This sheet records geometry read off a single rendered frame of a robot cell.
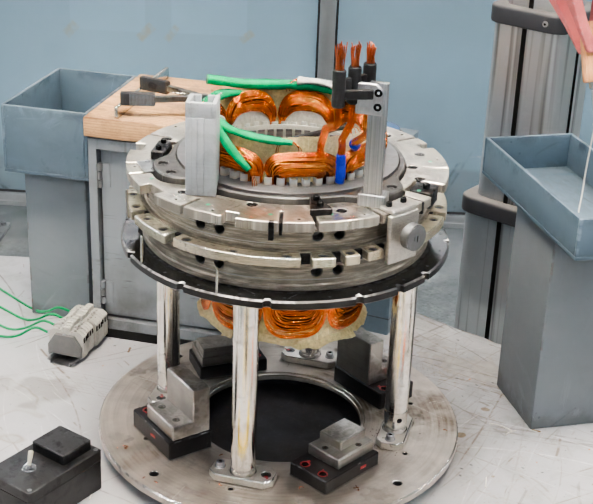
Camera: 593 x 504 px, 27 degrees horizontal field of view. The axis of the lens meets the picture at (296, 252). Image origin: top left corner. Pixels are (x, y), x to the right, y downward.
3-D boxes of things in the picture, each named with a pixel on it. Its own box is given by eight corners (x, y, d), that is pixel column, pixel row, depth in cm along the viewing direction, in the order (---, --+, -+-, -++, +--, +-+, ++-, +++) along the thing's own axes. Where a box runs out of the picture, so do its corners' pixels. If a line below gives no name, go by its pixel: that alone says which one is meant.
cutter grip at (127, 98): (120, 105, 144) (119, 92, 144) (120, 103, 145) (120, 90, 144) (155, 106, 144) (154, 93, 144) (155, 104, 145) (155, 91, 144)
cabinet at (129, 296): (92, 335, 156) (85, 136, 146) (144, 274, 173) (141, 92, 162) (243, 357, 152) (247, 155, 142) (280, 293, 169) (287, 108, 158)
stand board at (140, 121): (83, 136, 146) (82, 116, 145) (139, 91, 163) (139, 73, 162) (249, 155, 142) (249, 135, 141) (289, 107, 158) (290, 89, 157)
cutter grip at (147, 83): (139, 89, 150) (138, 76, 150) (143, 87, 151) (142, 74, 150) (166, 95, 149) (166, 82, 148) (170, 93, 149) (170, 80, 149)
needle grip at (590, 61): (587, 82, 124) (583, 21, 124) (580, 83, 126) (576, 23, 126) (602, 81, 125) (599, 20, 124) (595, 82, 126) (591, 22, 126)
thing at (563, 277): (638, 457, 135) (681, 213, 124) (546, 468, 133) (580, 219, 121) (543, 349, 157) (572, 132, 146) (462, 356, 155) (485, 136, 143)
